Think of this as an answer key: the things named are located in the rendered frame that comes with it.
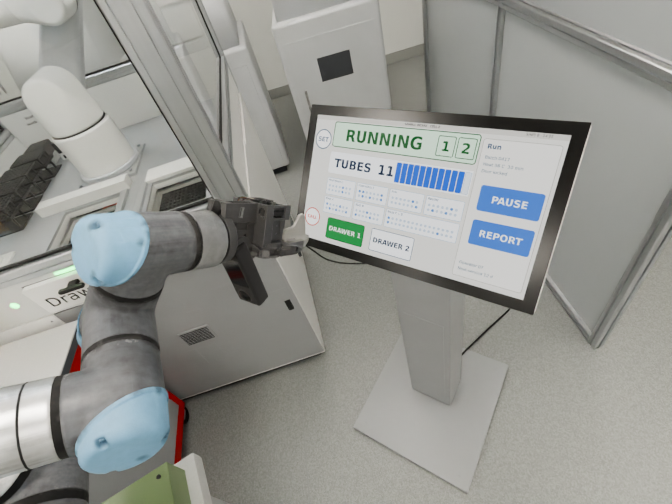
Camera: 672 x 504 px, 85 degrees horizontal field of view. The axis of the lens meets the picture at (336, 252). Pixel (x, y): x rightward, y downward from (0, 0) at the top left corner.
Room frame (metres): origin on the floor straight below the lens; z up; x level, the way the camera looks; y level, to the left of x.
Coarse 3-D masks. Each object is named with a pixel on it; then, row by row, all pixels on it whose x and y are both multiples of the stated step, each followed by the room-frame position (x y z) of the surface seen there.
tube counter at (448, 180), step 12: (384, 168) 0.59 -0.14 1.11; (396, 168) 0.58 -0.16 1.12; (408, 168) 0.56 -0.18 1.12; (420, 168) 0.55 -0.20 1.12; (432, 168) 0.53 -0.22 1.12; (444, 168) 0.52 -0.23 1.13; (384, 180) 0.58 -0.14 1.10; (396, 180) 0.56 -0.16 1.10; (408, 180) 0.55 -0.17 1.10; (420, 180) 0.53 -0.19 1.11; (432, 180) 0.52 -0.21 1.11; (444, 180) 0.51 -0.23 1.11; (456, 180) 0.49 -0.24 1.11; (468, 180) 0.48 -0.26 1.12; (444, 192) 0.49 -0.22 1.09; (456, 192) 0.48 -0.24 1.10; (468, 192) 0.47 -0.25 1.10
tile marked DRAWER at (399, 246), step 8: (376, 232) 0.53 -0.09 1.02; (384, 232) 0.52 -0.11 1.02; (392, 232) 0.51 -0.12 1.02; (376, 240) 0.52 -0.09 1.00; (384, 240) 0.51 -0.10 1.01; (392, 240) 0.50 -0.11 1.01; (400, 240) 0.49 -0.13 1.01; (408, 240) 0.48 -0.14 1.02; (368, 248) 0.52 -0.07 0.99; (376, 248) 0.51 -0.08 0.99; (384, 248) 0.50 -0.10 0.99; (392, 248) 0.49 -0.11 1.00; (400, 248) 0.48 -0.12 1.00; (408, 248) 0.47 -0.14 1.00; (392, 256) 0.48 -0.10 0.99; (400, 256) 0.47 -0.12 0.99; (408, 256) 0.46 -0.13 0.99
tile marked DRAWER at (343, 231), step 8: (328, 216) 0.62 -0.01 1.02; (328, 224) 0.61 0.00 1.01; (336, 224) 0.60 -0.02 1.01; (344, 224) 0.58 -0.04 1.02; (352, 224) 0.57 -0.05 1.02; (360, 224) 0.56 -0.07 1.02; (328, 232) 0.60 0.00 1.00; (336, 232) 0.59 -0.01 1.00; (344, 232) 0.57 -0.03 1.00; (352, 232) 0.56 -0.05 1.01; (360, 232) 0.55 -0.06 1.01; (336, 240) 0.58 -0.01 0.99; (344, 240) 0.56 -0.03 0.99; (352, 240) 0.55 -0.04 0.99; (360, 240) 0.54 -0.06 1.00
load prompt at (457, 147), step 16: (336, 128) 0.71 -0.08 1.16; (352, 128) 0.69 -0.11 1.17; (368, 128) 0.66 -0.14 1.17; (384, 128) 0.64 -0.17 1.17; (400, 128) 0.62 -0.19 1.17; (416, 128) 0.59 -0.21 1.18; (336, 144) 0.69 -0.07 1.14; (352, 144) 0.67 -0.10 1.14; (368, 144) 0.64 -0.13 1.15; (384, 144) 0.62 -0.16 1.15; (400, 144) 0.60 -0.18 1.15; (416, 144) 0.58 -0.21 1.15; (432, 144) 0.56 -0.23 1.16; (448, 144) 0.54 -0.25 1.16; (464, 144) 0.52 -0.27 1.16; (448, 160) 0.52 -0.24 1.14; (464, 160) 0.50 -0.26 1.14
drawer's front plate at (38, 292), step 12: (60, 276) 0.86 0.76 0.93; (72, 276) 0.85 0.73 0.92; (24, 288) 0.86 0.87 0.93; (36, 288) 0.85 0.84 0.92; (48, 288) 0.85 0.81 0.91; (60, 288) 0.85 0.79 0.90; (84, 288) 0.85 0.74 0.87; (36, 300) 0.85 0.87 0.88; (48, 300) 0.85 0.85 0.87; (60, 300) 0.85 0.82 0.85; (72, 300) 0.85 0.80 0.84; (84, 300) 0.85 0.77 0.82
